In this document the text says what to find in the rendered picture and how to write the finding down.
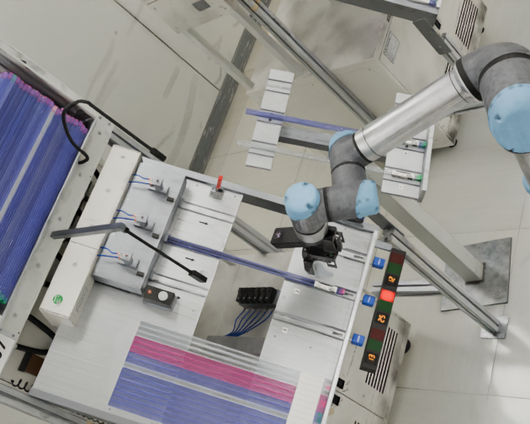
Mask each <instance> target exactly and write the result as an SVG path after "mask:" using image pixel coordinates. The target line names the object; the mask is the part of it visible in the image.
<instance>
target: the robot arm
mask: <svg viewBox="0 0 530 424"><path fill-rule="evenodd" d="M472 101H476V102H481V101H483V103H484V106H485V111H486V114H487V117H488V124H489V128H490V132H491V134H492V135H493V136H494V138H495V139H496V141H497V142H498V144H499V145H500V146H502V147H503V148H504V149H505V150H506V151H508V152H510V153H512V154H514V155H515V157H516V159H517V162H518V164H519V166H520V168H521V169H522V173H523V177H522V184H523V187H524V188H525V190H526V192H527V193H529V194H530V50H529V49H528V48H526V47H524V46H522V45H519V44H516V43H512V42H497V43H493V44H489V45H484V46H482V47H480V48H478V49H475V50H472V51H471V52H470V53H468V54H467V55H465V56H462V57H461V58H459V59H458V60H456V61H455V62H454V65H453V69H452V70H451V71H449V72H447V73H446V74H444V75H443V76H441V77H439V78H438V79H437V80H435V81H434V82H432V83H430V84H429V85H427V86H426V87H424V88H423V89H421V90H420V91H418V92H417V93H415V94H413V95H412V96H410V97H409V98H407V99H406V100H404V101H403V102H401V103H399V104H398V105H396V106H395V107H393V108H392V109H390V110H389V111H387V112H386V113H384V114H382V115H381V116H379V117H378V118H377V119H375V120H373V121H372V122H370V123H369V124H367V125H365V126H364V127H363V128H362V129H360V130H358V131H356V132H354V131H352V130H344V131H339V132H337V133H336V134H334V136H333V137H332V138H331V139H330V142H329V152H328V156H329V160H330V165H331V184H332V186H330V187H324V188H316V187H315V186H314V185H312V184H311V183H306V182H300V183H295V184H293V185H292V186H291V187H289V189H288V190H287V191H286V193H285V195H284V204H285V209H286V213H287V215H288V217H289V218H290V220H291V222H292V225H293V226H291V227H281V228H276V229H275V230H274V233H273V237H272V239H271V241H270V243H271V244H272V245H273V246H274V247H276V248H277V249H281V248H296V247H303V248H302V258H303V259H304V260H303V263H304V269H305V271H306V272H307V273H308V274H309V275H310V276H312V277H313V278H320V277H332V276H333V273H332V272H331V271H329V270H327V269H325V268H324V266H323V264H322V263H321V262H326V264H327V266H328V267H331V268H337V264H336V259H337V255H338V253H339V252H342V242H343V243H345V241H344V237H343V234H342V232H340V231H337V227H336V226H331V225H328V223H329V222H333V221H339V220H350V219H355V218H359V219H361V218H363V217H364V216H369V215H376V214H377V213H378V212H379V197H378V192H377V187H376V182H375V181H374V180H367V177H366V171H365V167H366V166H367V165H368V164H370V163H372V162H374V161H375V160H377V159H378V158H380V157H381V156H383V155H385V154H386V153H388V152H390V151H392V150H393V149H395V148H396V147H397V146H400V145H401V144H403V143H405V142H406V141H408V140H409V139H411V138H412V137H414V136H416V135H418V134H420V133H421V132H422V131H423V130H426V129H427V128H429V127H431V126H432V125H434V124H436V123H437V122H438V121H440V120H442V119H444V118H446V117H447V116H449V115H450V114H452V113H453V112H455V111H457V110H458V109H461V108H462V107H463V106H464V105H466V104H468V103H470V102H472ZM336 235H339V236H336ZM341 237H342V239H341ZM319 261H321V262H319ZM332 262H334V264H335V265H333V264H329V263H332Z"/></svg>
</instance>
